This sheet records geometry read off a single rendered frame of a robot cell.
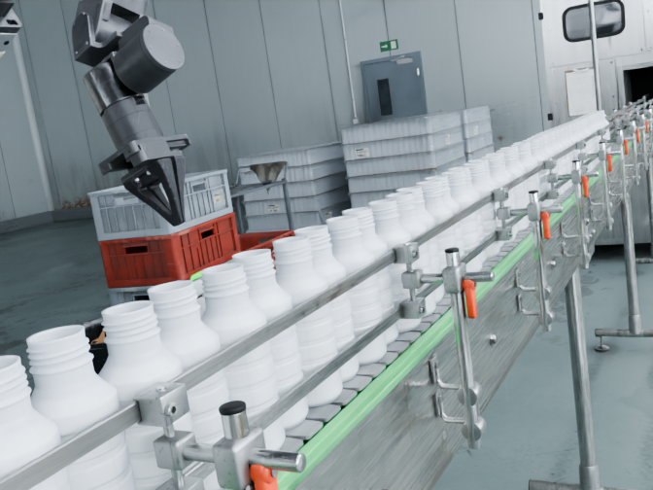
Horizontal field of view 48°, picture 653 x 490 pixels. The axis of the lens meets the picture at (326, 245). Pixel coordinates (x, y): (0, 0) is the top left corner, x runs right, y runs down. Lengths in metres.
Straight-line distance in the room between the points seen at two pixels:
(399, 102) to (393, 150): 4.21
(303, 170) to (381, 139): 1.04
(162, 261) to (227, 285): 2.72
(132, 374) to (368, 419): 0.31
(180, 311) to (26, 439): 0.17
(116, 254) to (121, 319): 2.94
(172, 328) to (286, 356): 0.14
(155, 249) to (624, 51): 3.51
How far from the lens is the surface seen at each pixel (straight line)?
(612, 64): 5.52
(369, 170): 7.72
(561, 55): 5.57
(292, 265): 0.71
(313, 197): 8.14
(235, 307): 0.62
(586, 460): 2.37
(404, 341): 0.91
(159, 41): 0.88
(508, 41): 11.32
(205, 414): 0.59
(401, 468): 0.85
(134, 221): 3.35
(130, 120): 0.90
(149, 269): 3.38
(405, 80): 11.73
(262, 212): 8.54
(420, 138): 7.49
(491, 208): 1.31
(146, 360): 0.53
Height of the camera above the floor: 1.27
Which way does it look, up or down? 9 degrees down
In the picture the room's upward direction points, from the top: 8 degrees counter-clockwise
